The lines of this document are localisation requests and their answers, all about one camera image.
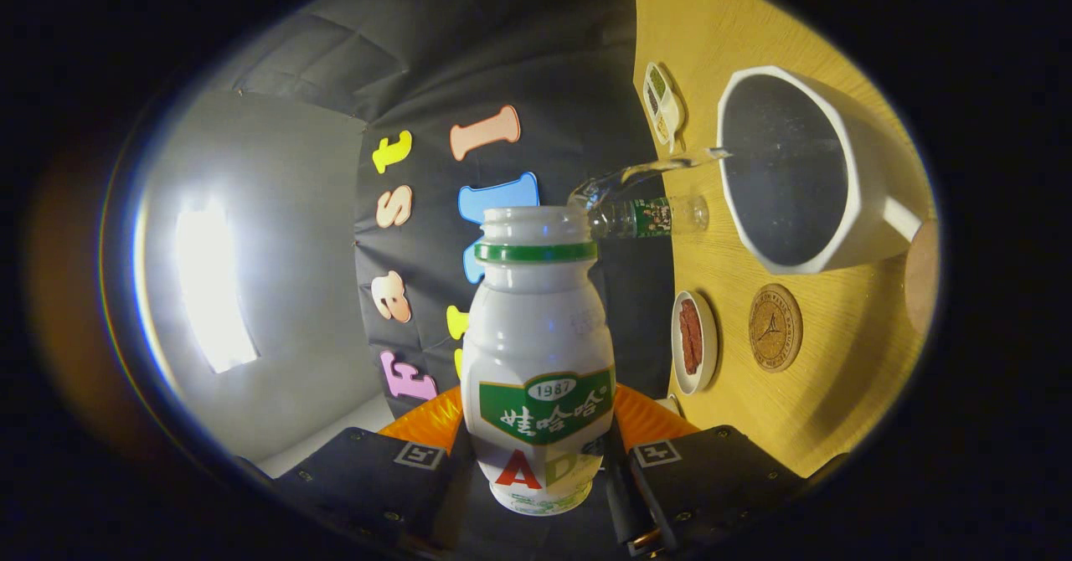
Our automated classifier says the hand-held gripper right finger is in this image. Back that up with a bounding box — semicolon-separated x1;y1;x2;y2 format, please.
603;383;809;555

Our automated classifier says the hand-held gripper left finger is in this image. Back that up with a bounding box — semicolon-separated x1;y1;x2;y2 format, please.
276;385;470;558

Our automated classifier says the round cork coaster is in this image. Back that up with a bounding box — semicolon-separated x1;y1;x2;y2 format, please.
749;283;804;373

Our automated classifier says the white juice bottle green label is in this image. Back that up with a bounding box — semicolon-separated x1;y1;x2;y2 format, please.
460;206;616;517

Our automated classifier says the white cup wooden handle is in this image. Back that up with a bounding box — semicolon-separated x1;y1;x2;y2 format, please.
717;65;941;336

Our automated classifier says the clear plastic water bottle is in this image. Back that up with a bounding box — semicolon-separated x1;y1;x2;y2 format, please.
586;194;710;240

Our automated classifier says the round grey plate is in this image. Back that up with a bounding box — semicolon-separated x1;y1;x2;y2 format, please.
671;291;719;396

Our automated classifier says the wooden table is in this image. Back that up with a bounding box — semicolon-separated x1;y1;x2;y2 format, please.
628;0;941;478

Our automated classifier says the red meat slice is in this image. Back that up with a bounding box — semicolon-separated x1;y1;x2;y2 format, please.
679;298;704;375

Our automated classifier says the ceiling light panel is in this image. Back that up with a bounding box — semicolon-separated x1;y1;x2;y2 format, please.
174;197;260;375

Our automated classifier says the white divided bean dish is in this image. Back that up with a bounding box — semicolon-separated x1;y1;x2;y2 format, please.
642;62;686;153

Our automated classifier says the black backdrop cloth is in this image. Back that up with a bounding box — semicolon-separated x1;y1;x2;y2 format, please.
209;0;675;419

